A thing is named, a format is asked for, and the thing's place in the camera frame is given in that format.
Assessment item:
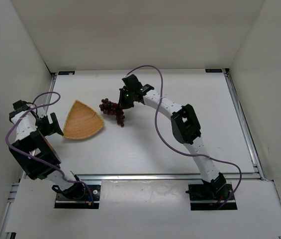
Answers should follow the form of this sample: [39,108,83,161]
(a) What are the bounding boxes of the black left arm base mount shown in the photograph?
[52,183,101,210]

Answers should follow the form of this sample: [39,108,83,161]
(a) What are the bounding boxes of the woven bamboo fruit bowl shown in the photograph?
[63,100,104,140]

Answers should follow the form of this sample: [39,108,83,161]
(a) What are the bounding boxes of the black right corner bracket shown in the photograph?
[205,69,223,73]

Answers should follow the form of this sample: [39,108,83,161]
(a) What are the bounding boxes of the aluminium front rail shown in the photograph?
[78,173,261,181]

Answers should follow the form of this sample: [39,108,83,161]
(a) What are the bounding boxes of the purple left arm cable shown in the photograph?
[5,92,94,204]

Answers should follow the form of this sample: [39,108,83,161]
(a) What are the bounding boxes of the aluminium rail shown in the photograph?
[223,68,266,180]
[78,173,261,181]
[40,73,57,105]

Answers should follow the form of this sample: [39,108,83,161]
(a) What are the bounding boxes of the aluminium right side rail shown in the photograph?
[223,68,266,180]

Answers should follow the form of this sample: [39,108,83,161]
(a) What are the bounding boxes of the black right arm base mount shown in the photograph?
[186,183,238,211]

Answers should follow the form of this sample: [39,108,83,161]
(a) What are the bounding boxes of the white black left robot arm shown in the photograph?
[5,100,87,200]

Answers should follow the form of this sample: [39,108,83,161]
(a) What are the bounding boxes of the aluminium left side rail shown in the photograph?
[40,73,57,105]

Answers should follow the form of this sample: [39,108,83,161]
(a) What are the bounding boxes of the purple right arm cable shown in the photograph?
[125,64,243,210]

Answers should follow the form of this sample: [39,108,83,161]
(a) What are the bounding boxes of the black corner bracket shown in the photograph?
[205,69,223,73]
[58,71,75,75]

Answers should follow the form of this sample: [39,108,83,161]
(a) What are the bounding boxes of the black left corner bracket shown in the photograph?
[58,71,75,75]

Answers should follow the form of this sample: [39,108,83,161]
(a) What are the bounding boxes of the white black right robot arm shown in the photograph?
[118,74,229,199]

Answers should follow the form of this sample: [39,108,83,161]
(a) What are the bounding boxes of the dark red fake grapes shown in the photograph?
[99,98,125,127]

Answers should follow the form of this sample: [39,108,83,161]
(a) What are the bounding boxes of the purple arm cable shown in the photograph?
[5,92,94,204]
[125,64,243,210]

